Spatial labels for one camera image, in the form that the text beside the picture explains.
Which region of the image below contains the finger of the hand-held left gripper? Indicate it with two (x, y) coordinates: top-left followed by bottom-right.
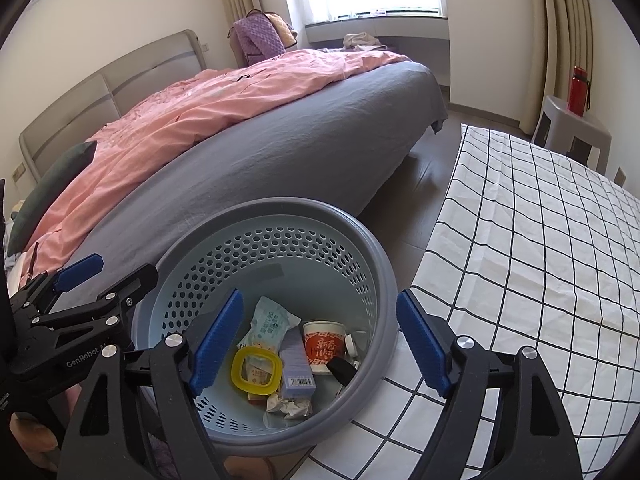
(20, 255), (104, 302)
(40, 263), (159, 332)

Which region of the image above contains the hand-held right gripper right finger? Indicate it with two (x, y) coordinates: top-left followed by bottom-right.
(395, 289), (583, 480)

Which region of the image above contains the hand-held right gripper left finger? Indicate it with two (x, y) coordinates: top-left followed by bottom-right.
(57, 287), (246, 480)

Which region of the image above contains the yellow plastic bowl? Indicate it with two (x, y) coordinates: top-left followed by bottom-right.
(230, 346), (283, 395)

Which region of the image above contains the light green wipes packet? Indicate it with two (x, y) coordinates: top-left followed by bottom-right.
(237, 296), (302, 361)

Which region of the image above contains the red and white snack wrapper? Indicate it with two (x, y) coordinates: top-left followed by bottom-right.
(245, 367), (273, 403)

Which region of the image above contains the purple cardboard box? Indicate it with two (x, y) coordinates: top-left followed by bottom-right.
(277, 332), (317, 398)

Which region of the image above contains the black plastic case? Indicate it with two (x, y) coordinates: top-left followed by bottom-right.
(326, 357), (357, 388)

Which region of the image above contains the grey perforated waste basket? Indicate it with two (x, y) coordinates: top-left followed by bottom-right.
(131, 197), (401, 458)

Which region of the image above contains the white tissue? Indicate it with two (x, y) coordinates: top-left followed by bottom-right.
(265, 392), (313, 420)

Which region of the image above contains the red and white paper cup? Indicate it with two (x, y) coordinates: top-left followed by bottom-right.
(301, 321), (348, 373)

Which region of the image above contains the person's left hand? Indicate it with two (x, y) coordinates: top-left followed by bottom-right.
(10, 410), (60, 472)

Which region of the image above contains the dark green pillow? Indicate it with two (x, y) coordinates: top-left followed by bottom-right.
(7, 141), (98, 256)

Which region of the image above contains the white checkered tablecloth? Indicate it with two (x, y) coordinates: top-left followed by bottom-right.
(305, 124), (640, 480)

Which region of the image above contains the grey bed headboard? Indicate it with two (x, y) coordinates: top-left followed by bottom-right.
(19, 29), (208, 181)

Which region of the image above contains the pink duvet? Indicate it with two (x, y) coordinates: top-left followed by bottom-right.
(25, 50), (411, 276)

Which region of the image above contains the bed with grey sheet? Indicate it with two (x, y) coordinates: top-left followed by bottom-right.
(5, 50), (449, 311)

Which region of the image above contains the grey plastic stool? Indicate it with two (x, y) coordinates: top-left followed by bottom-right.
(531, 95), (613, 173)

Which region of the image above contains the purple quilted bag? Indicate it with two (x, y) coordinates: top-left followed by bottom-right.
(234, 12), (288, 63)

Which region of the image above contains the red water bottle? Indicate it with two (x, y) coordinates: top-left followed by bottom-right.
(566, 66), (591, 117)

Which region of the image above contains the beige cloth bundle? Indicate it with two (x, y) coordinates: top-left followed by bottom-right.
(342, 31), (388, 52)

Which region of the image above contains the grey window sill bench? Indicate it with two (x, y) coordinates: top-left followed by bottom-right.
(304, 14), (451, 53)

